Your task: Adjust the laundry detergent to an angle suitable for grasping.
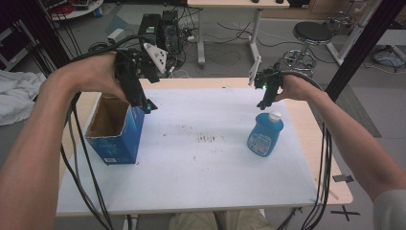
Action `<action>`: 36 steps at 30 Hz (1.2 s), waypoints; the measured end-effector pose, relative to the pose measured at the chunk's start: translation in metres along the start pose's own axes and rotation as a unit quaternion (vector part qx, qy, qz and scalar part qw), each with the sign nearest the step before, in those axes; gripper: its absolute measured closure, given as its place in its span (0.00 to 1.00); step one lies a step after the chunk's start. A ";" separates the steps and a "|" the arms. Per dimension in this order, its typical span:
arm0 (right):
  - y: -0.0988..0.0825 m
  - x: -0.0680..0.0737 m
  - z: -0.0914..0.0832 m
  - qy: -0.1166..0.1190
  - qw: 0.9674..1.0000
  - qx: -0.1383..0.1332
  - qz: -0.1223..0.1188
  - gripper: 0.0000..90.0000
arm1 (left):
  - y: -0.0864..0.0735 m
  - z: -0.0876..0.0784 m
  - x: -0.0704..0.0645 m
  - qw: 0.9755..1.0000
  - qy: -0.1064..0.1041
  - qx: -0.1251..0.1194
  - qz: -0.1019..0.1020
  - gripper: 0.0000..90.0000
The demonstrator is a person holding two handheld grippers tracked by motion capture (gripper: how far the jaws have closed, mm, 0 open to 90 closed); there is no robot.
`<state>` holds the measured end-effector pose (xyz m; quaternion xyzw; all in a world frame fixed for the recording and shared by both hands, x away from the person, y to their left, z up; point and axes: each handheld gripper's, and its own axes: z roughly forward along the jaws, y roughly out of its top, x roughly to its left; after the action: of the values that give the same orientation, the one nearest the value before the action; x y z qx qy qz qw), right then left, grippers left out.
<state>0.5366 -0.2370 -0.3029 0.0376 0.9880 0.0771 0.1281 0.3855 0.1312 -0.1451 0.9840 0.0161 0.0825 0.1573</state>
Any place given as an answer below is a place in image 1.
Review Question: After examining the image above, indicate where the person's left leg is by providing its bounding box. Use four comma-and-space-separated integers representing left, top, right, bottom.
168, 210, 220, 230

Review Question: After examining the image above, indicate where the white-legged desk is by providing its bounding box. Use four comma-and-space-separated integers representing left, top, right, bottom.
186, 0, 291, 69

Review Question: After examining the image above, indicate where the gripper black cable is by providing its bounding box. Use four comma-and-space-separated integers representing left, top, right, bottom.
59, 34, 153, 230
277, 70, 333, 230

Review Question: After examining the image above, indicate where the coiled black cable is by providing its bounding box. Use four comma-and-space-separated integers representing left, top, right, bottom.
87, 41, 110, 54

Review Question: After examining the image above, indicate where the person's leg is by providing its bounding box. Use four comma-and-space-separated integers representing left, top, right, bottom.
219, 209, 271, 230
168, 210, 220, 230

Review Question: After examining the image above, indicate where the grey floor mat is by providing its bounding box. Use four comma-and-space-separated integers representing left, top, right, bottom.
309, 83, 382, 139

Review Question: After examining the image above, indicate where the black computer tower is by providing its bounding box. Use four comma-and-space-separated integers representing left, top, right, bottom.
137, 12, 163, 46
159, 10, 184, 56

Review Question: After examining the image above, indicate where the white shirt sleeve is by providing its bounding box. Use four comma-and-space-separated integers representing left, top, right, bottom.
372, 189, 406, 230

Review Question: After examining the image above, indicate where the white metal stand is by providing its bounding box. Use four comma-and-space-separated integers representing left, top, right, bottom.
325, 0, 384, 67

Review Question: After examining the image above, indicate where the blue bottle with white cap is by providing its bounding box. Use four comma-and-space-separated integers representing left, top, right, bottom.
246, 110, 285, 158

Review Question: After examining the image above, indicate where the round white table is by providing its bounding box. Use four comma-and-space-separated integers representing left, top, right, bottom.
41, 0, 104, 22

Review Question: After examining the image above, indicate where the pale blue floor object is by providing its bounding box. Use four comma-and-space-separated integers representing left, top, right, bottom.
372, 44, 406, 69

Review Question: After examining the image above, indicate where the black metal post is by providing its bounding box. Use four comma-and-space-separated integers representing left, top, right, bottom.
324, 0, 406, 104
6, 0, 72, 70

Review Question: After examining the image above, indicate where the white table mat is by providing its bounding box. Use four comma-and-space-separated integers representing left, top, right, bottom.
56, 87, 320, 215

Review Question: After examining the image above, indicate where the white crumpled cloth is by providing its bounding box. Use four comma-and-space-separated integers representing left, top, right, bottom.
0, 69, 48, 127

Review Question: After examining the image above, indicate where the black round stool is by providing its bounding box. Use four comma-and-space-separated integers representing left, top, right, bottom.
281, 21, 334, 79

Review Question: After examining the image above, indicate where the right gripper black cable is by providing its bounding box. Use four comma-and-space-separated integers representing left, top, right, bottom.
277, 70, 333, 230

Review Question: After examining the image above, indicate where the blue cardboard box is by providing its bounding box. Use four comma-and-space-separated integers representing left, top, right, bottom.
84, 93, 147, 166

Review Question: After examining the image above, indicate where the grey cabinet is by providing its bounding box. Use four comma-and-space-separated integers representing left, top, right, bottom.
0, 18, 36, 72

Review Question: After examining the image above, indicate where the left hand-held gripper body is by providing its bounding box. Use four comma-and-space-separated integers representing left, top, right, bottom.
114, 42, 169, 109

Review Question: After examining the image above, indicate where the black tape strip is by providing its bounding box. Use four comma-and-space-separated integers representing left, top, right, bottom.
331, 173, 354, 184

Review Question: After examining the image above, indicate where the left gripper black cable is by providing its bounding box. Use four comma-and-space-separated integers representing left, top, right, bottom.
59, 34, 153, 230

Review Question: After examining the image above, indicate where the person's left hand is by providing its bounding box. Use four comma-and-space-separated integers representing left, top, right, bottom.
68, 50, 129, 103

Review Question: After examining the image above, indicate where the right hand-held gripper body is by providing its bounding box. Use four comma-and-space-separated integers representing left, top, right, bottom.
248, 56, 284, 104

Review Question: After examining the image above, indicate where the person's right hand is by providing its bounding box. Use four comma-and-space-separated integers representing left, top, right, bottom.
275, 74, 321, 103

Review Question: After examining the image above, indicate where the person's right leg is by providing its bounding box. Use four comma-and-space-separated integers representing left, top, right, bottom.
219, 209, 271, 230

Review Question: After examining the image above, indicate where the small white box device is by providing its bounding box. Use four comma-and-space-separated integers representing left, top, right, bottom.
106, 28, 126, 45

